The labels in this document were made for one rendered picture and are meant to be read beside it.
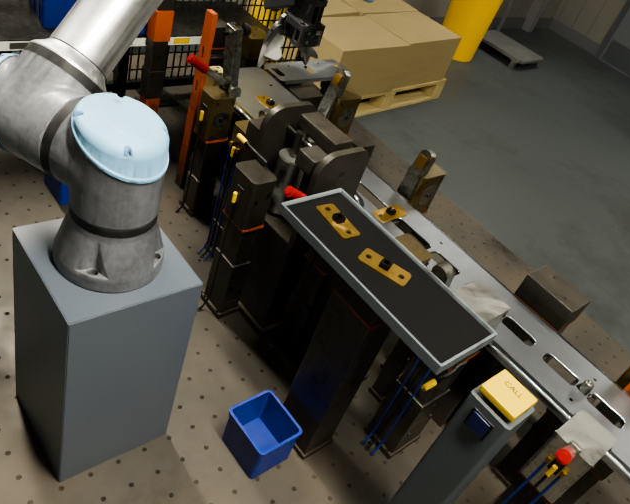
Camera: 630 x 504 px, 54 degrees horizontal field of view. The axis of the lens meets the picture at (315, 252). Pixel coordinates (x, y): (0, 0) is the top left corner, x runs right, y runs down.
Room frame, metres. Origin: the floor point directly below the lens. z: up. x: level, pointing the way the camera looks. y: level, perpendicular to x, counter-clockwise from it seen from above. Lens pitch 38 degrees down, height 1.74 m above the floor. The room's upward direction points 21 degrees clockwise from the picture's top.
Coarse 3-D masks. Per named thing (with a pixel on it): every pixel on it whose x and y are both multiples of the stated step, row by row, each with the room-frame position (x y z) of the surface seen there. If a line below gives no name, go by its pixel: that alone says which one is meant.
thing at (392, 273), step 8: (368, 248) 0.80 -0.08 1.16; (360, 256) 0.77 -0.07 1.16; (376, 256) 0.78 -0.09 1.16; (368, 264) 0.76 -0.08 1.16; (376, 264) 0.76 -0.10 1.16; (384, 264) 0.76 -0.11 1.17; (392, 264) 0.77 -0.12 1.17; (384, 272) 0.75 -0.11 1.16; (392, 272) 0.76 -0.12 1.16; (400, 272) 0.77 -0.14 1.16; (408, 272) 0.77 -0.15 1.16; (392, 280) 0.74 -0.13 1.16; (400, 280) 0.75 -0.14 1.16; (408, 280) 0.76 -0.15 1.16
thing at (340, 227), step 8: (320, 208) 0.85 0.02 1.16; (328, 208) 0.86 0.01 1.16; (336, 208) 0.87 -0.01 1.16; (328, 216) 0.84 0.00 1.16; (336, 216) 0.83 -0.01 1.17; (344, 216) 0.84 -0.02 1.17; (336, 224) 0.83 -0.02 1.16; (344, 224) 0.83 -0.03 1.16; (344, 232) 0.81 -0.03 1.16; (352, 232) 0.82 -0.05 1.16
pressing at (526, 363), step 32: (288, 96) 1.54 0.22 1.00; (384, 192) 1.25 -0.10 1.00; (384, 224) 1.12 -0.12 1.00; (416, 224) 1.17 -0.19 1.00; (448, 256) 1.10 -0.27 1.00; (512, 320) 0.97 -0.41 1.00; (544, 320) 1.01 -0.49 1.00; (512, 352) 0.88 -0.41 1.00; (544, 352) 0.91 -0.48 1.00; (576, 352) 0.95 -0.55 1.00; (544, 384) 0.83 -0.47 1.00; (576, 384) 0.86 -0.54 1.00; (608, 384) 0.89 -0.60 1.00
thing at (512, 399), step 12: (504, 372) 0.64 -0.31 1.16; (492, 384) 0.61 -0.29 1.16; (504, 384) 0.62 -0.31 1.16; (516, 384) 0.63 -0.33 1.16; (492, 396) 0.59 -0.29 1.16; (504, 396) 0.60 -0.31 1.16; (516, 396) 0.61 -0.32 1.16; (528, 396) 0.61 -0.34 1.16; (504, 408) 0.58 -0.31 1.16; (516, 408) 0.58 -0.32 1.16; (528, 408) 0.60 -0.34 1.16
